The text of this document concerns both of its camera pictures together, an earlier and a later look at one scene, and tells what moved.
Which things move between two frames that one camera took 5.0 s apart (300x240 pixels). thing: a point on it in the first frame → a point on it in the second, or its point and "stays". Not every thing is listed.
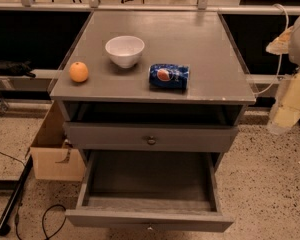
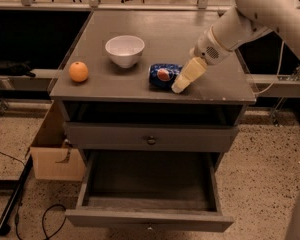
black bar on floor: [3, 225] stays
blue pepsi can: [169, 76] stays
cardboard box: [54, 158] stays
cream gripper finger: [292, 101] → [208, 51]
